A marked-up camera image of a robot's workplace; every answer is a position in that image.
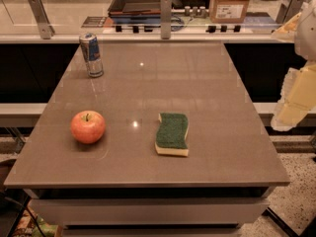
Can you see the red apple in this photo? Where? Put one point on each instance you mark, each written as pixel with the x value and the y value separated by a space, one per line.
pixel 88 127

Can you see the blue silver drink can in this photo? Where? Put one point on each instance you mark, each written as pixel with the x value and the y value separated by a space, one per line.
pixel 91 53

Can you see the cardboard box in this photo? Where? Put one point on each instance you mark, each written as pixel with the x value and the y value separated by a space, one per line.
pixel 228 11

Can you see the open dark orange case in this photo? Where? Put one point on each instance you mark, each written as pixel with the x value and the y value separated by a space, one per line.
pixel 134 7

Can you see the glass barrier panel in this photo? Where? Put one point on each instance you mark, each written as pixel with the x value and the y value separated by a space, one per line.
pixel 50 19

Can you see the right metal glass bracket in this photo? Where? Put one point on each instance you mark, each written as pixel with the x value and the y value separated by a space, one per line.
pixel 287 9

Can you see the left metal glass bracket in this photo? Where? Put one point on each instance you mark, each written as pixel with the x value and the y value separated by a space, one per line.
pixel 46 30

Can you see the metal glass bracket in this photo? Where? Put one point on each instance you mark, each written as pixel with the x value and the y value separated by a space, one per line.
pixel 287 9
pixel 46 30
pixel 165 19

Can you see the green yellow sponge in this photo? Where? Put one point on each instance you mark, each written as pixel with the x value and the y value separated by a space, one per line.
pixel 171 135

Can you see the grey table drawer cabinet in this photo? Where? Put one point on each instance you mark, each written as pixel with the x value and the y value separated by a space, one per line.
pixel 151 217

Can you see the middle metal glass bracket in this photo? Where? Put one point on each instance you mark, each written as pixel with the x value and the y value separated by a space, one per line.
pixel 165 19

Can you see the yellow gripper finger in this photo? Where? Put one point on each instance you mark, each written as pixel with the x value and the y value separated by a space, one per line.
pixel 288 32
pixel 297 98

